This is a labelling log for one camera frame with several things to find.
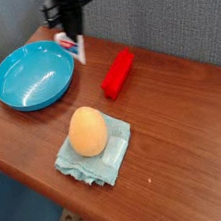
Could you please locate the orange egg-shaped sponge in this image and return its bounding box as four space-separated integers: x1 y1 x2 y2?
68 106 108 157

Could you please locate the blue plate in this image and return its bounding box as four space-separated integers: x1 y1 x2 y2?
0 40 75 112

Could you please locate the white toothpaste tube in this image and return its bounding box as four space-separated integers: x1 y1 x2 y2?
53 32 87 64

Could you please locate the light blue folded cloth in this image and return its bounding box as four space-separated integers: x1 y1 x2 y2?
54 114 131 186

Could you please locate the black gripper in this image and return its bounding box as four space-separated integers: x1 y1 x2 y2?
40 0 92 42

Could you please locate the red plastic block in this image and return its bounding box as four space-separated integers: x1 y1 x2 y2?
100 47 134 100

